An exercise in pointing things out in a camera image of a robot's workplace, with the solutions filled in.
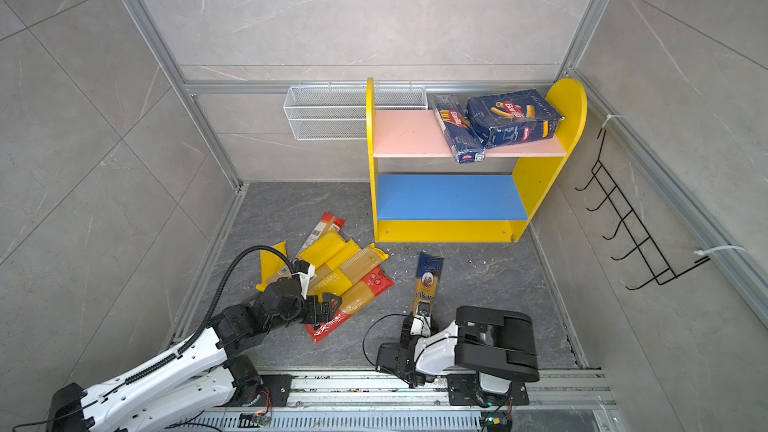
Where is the red white spaghetti bag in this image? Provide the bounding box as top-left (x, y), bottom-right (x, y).
top-left (299, 213), bottom-right (345, 253)

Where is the blue yellow spaghetti bag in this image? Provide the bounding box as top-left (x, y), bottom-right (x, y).
top-left (412, 251), bottom-right (444, 318)

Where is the black wire hook rack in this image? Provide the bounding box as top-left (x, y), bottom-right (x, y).
top-left (575, 130), bottom-right (711, 291)

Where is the white wire mesh basket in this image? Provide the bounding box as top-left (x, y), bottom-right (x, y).
top-left (283, 83), bottom-right (428, 141)

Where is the yellow shelf unit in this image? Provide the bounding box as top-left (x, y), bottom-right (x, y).
top-left (366, 78), bottom-right (588, 243)

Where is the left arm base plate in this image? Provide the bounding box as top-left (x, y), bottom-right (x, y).
top-left (223, 374), bottom-right (293, 409)

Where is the aluminium mounting rail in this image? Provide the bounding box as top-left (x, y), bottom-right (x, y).
top-left (128, 370), bottom-right (619, 432)

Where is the yellow Pastatime spaghetti bag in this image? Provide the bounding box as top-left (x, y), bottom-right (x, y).
top-left (308, 241), bottom-right (389, 296)

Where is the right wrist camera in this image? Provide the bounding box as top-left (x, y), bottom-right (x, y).
top-left (411, 301), bottom-right (432, 337)

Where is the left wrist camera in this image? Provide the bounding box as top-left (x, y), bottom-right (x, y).
top-left (291, 259), bottom-right (316, 298)

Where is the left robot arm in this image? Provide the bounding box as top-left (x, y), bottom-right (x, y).
top-left (39, 245), bottom-right (342, 431)

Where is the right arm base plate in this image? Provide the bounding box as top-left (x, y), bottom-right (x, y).
top-left (447, 373), bottom-right (530, 408)

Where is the blue Barilla spaghetti bag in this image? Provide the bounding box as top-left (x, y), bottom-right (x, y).
top-left (433, 95), bottom-right (485, 164)

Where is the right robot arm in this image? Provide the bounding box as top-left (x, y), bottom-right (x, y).
top-left (373, 303), bottom-right (540, 408)

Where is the blue Barilla rigatoni box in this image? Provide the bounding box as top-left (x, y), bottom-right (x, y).
top-left (467, 89), bottom-right (564, 148)

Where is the red yellow pasta bag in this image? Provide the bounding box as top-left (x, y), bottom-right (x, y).
top-left (305, 267), bottom-right (394, 343)

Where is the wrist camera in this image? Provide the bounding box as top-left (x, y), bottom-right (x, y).
top-left (291, 259), bottom-right (316, 298)
top-left (411, 301), bottom-right (432, 337)

